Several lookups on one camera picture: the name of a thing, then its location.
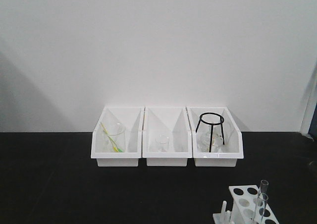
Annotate rear glass test tube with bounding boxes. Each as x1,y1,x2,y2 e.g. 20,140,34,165
259,179,269,195

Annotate glass test tube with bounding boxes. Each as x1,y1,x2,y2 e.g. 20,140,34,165
251,193,268,224
259,179,269,195

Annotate white test tube rack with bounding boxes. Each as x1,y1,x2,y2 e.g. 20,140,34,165
212,185,279,224

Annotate front glass test tube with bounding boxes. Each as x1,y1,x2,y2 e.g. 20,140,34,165
251,193,268,224

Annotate grey pegboard drying rack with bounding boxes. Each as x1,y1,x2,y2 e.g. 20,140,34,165
300,70,317,138

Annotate small glass beaker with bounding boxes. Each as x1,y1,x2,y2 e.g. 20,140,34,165
155,135,169,152

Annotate middle white storage bin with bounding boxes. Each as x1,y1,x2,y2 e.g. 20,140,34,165
142,107,192,167

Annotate white storage bin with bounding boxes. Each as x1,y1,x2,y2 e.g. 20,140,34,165
142,107,192,167
186,107,244,167
91,107,145,167

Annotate large glass beaker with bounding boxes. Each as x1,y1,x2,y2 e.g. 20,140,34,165
100,122,125,153

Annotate left white storage bin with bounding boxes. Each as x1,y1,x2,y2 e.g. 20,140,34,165
91,107,145,167

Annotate yellow green dropper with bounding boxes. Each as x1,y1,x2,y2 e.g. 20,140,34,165
100,122,125,153

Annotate black metal tripod stand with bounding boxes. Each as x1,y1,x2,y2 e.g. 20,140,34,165
195,112,225,153

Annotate right white storage bin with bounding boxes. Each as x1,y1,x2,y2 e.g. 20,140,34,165
186,107,244,167

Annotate glass flask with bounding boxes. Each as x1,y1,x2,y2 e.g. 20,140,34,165
198,127,223,153

